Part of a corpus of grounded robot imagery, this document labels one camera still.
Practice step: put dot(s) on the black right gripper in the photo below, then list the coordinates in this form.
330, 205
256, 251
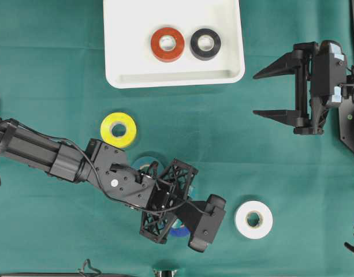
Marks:
310, 115

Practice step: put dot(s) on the black tape roll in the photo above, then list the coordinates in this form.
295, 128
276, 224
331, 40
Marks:
196, 48

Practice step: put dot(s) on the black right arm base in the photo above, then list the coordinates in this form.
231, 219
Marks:
346, 123

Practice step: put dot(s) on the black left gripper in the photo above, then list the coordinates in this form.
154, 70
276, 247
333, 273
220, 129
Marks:
169, 193

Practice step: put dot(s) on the white plastic tray case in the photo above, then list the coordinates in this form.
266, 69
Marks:
128, 28

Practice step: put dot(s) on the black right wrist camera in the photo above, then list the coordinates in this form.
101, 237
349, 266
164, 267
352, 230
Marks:
328, 72

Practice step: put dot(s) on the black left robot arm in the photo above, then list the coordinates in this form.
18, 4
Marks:
100, 164

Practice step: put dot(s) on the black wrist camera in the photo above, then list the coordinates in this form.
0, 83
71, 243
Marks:
202, 219
328, 72

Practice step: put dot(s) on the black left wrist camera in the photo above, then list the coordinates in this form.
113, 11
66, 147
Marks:
202, 219

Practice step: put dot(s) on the green tape roll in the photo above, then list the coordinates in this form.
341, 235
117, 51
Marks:
144, 162

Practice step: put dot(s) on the black metal clip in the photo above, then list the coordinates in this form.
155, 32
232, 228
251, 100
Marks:
87, 264

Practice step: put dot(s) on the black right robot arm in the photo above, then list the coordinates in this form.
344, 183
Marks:
321, 83

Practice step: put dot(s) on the white tape roll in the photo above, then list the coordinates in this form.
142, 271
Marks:
264, 225

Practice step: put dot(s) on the green table cloth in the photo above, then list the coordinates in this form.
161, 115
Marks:
52, 78

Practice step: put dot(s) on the yellow tape roll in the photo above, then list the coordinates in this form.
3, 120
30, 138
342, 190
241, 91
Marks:
113, 119

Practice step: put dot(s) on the blue tape roll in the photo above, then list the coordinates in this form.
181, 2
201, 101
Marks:
178, 229

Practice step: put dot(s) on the red tape roll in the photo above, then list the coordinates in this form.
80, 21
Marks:
167, 44

